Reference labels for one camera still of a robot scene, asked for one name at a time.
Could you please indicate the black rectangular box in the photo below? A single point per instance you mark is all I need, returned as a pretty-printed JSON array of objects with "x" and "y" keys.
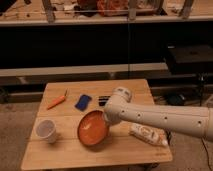
[{"x": 103, "y": 100}]

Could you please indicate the wooden folding table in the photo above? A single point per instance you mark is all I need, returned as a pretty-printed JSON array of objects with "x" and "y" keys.
[{"x": 118, "y": 148}]

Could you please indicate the white plastic bottle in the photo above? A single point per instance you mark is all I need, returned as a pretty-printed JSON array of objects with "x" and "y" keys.
[{"x": 147, "y": 134}]

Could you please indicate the black box on shelf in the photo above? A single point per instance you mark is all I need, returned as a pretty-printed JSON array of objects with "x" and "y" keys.
[{"x": 190, "y": 59}]

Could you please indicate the blue sponge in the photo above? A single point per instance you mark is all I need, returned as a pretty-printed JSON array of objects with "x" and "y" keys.
[{"x": 83, "y": 102}]

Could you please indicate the orange toy carrot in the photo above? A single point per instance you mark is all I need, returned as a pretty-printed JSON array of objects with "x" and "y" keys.
[{"x": 57, "y": 101}]

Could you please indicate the clear plastic cup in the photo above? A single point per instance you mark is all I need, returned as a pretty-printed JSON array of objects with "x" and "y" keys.
[{"x": 46, "y": 130}]

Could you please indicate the orange object on shelf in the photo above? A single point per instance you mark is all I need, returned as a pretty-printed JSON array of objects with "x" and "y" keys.
[{"x": 112, "y": 7}]

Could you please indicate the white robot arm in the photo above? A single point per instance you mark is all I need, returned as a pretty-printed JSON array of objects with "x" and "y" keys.
[{"x": 192, "y": 121}]

